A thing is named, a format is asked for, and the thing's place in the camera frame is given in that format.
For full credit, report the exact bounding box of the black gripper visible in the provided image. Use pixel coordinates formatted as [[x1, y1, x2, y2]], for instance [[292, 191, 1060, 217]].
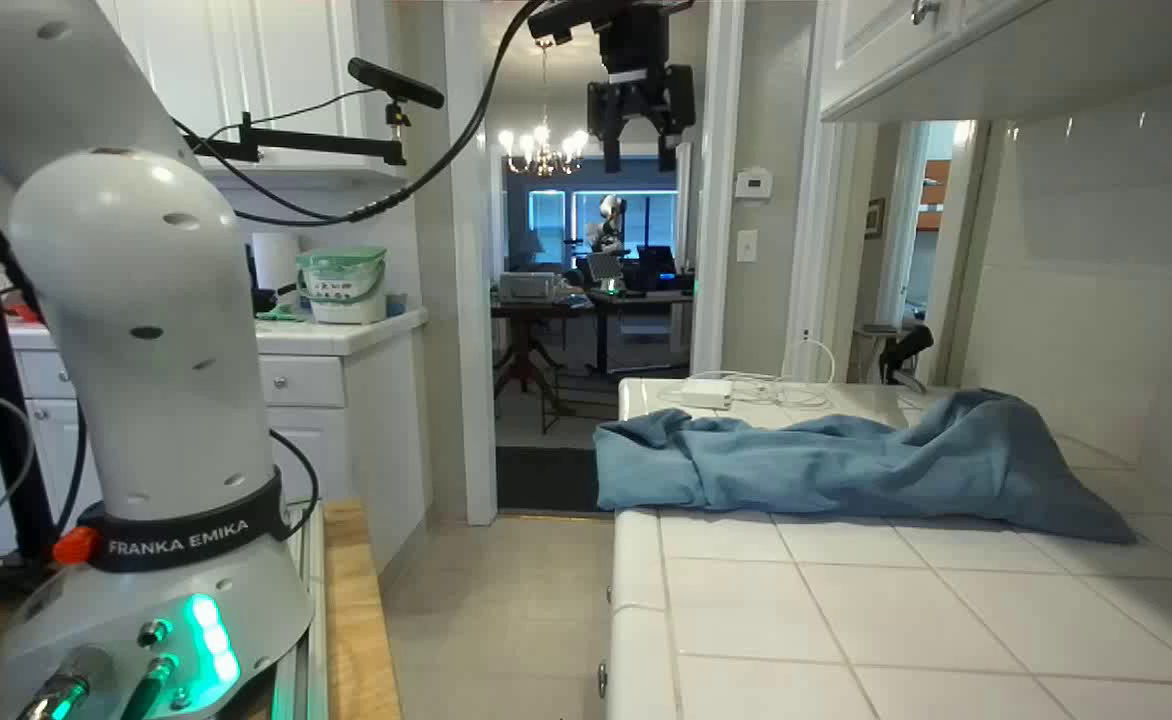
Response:
[[583, 8, 700, 174]]

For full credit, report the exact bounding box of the blue cloth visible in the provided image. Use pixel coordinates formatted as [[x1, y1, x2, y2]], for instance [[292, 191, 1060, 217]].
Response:
[[592, 382, 1141, 546]]

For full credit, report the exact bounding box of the crystal chandelier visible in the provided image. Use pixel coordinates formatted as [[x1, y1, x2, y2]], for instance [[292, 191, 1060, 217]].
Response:
[[498, 120, 592, 179]]

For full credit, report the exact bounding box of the dark dining table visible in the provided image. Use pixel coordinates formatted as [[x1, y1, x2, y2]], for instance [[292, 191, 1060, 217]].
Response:
[[489, 270, 695, 433]]

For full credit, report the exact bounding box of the green white plastic bucket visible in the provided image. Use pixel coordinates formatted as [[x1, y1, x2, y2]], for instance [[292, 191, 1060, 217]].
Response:
[[296, 242, 391, 329]]

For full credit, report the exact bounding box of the white base cabinet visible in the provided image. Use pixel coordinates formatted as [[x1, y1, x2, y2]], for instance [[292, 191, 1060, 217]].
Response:
[[0, 308, 431, 574]]

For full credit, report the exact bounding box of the wooden board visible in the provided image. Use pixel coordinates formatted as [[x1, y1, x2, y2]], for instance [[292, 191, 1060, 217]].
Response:
[[321, 501, 410, 720]]

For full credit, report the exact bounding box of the white wall thermostat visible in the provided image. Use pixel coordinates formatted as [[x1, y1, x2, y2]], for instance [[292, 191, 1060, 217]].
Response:
[[733, 164, 775, 205]]

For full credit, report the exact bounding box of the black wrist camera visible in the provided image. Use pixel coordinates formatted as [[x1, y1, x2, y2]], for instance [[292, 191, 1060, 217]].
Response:
[[523, 0, 625, 44]]

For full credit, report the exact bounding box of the black camera cable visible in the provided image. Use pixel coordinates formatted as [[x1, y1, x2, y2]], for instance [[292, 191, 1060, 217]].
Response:
[[173, 0, 553, 229]]

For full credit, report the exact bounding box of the black bar camera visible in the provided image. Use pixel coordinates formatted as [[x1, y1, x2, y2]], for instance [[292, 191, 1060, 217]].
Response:
[[345, 51, 447, 112]]

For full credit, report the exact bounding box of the white adapter cable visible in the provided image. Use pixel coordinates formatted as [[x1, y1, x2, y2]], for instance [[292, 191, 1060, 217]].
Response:
[[729, 333, 843, 412]]

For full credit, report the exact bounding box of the white upper wall cabinet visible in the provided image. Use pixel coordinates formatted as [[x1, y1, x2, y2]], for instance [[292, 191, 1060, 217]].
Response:
[[816, 0, 1172, 127]]

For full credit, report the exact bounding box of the black clamp mount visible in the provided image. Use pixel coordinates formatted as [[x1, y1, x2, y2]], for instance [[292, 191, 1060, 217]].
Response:
[[875, 316, 942, 391]]

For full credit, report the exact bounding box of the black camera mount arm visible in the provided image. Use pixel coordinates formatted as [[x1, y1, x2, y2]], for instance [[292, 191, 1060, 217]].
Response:
[[181, 101, 417, 172]]

